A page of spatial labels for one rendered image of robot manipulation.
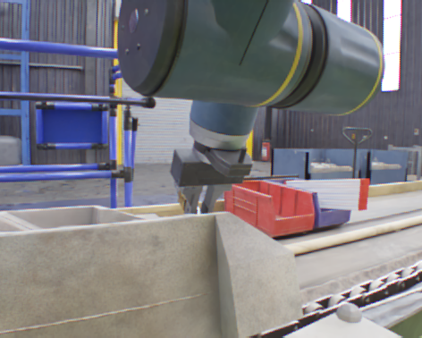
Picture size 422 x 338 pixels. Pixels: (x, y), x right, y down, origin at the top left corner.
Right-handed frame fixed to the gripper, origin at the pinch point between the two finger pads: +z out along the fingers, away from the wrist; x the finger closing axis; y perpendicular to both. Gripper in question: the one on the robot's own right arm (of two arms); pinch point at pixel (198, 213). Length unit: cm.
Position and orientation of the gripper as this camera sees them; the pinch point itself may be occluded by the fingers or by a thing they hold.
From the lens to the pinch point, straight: 62.1
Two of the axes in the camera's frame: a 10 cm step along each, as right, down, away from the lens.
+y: -4.0, -5.2, 7.5
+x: -8.9, 0.3, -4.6
